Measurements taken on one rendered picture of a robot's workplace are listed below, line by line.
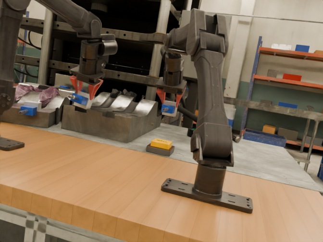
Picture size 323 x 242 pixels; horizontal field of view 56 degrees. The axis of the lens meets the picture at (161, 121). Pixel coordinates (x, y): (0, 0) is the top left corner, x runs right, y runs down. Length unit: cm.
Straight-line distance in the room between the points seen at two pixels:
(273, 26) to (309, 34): 80
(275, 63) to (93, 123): 677
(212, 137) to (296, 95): 700
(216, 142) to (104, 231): 29
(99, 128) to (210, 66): 51
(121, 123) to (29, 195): 53
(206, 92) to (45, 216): 42
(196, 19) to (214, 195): 43
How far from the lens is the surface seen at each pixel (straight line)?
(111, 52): 109
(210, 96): 70
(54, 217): 60
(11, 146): 86
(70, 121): 114
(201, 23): 80
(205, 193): 67
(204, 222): 58
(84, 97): 108
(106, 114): 113
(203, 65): 74
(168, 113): 111
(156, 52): 179
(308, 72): 767
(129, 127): 105
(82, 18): 100
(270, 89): 761
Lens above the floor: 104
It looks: 8 degrees down
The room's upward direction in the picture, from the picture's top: 10 degrees clockwise
